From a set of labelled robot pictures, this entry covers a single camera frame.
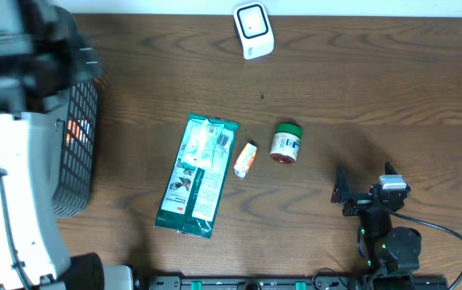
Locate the green 3M product pouch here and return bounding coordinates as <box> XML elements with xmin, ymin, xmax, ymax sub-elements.
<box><xmin>154</xmin><ymin>114</ymin><xmax>239</xmax><ymax>238</ymax></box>

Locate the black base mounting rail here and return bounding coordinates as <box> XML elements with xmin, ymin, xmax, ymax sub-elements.
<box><xmin>147</xmin><ymin>275</ymin><xmax>448</xmax><ymax>290</ymax></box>

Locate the light green wipes pack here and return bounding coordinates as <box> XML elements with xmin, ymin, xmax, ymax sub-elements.
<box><xmin>181</xmin><ymin>118</ymin><xmax>224</xmax><ymax>170</ymax></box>

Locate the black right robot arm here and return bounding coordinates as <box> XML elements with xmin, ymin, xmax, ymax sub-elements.
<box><xmin>331</xmin><ymin>162</ymin><xmax>422</xmax><ymax>290</ymax></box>

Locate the white cube barcode scanner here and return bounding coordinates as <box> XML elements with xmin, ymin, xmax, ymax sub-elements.
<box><xmin>233</xmin><ymin>2</ymin><xmax>275</xmax><ymax>60</ymax></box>

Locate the grey plastic shopping basket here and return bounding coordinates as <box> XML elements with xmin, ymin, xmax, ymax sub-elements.
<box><xmin>0</xmin><ymin>78</ymin><xmax>99</xmax><ymax>222</ymax></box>

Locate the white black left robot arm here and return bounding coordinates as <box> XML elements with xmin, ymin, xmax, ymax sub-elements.
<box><xmin>0</xmin><ymin>1</ymin><xmax>135</xmax><ymax>289</ymax></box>

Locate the green lid white jar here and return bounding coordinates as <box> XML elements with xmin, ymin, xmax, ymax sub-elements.
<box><xmin>270</xmin><ymin>122</ymin><xmax>302</xmax><ymax>164</ymax></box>

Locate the orange white small packet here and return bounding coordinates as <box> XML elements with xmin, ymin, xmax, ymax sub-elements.
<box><xmin>234</xmin><ymin>143</ymin><xmax>257</xmax><ymax>178</ymax></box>

